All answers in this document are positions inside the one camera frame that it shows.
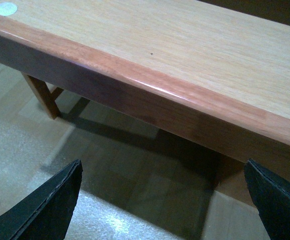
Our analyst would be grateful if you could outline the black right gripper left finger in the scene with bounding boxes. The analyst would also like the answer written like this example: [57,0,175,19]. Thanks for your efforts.
[0,159,83,240]

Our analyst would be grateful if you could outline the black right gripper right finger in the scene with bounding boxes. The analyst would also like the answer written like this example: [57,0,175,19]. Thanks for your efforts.
[244,159,290,240]

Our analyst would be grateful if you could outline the wooden desk leg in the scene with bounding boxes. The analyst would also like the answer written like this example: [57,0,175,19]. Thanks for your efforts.
[21,72,64,120]

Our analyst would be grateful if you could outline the white round cable grommet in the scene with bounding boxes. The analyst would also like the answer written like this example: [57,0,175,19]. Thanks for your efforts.
[0,2,18,17]

